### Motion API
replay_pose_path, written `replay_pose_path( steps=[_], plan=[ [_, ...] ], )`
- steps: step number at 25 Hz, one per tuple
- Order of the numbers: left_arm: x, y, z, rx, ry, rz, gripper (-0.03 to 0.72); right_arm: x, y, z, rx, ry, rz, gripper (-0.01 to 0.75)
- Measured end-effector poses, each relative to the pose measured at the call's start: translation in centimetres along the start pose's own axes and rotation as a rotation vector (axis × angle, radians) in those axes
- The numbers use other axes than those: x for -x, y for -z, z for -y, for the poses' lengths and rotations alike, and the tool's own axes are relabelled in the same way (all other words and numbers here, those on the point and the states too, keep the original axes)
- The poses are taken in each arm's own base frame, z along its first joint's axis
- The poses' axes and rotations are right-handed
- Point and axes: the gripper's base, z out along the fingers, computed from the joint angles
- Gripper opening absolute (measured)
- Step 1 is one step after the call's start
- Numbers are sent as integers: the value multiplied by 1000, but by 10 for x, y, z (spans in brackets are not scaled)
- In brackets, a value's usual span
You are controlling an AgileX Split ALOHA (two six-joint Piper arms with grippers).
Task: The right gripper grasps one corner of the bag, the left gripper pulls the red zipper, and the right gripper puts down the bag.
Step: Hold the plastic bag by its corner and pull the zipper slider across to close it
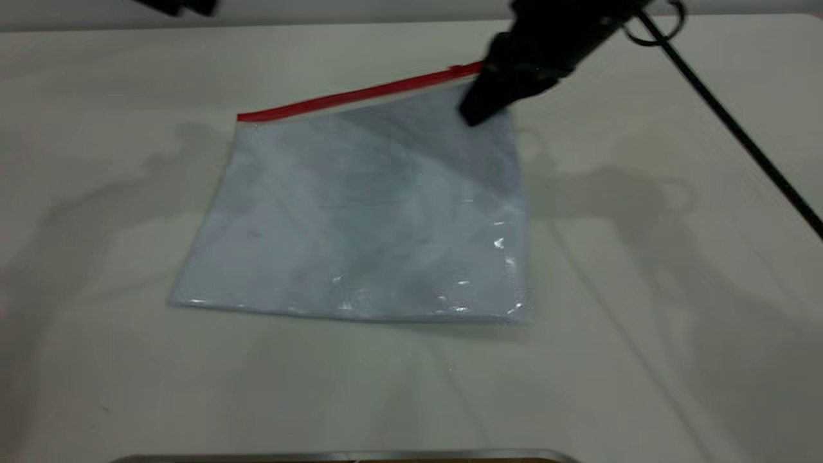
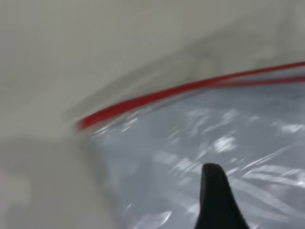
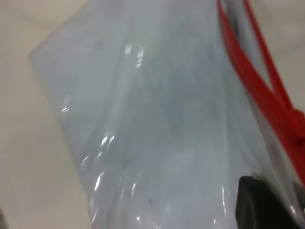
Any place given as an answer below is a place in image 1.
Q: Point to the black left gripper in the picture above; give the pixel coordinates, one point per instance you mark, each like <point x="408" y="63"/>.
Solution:
<point x="177" y="5"/>

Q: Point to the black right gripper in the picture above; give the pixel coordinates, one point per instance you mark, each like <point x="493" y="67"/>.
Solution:
<point x="533" y="54"/>

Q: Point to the clear plastic bag red zipper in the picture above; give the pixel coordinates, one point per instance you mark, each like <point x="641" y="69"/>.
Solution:
<point x="373" y="212"/>

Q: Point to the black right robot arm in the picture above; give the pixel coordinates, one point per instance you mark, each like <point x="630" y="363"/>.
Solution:
<point x="572" y="13"/>

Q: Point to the silver metal bar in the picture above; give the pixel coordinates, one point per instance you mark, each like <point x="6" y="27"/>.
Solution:
<point x="347" y="457"/>

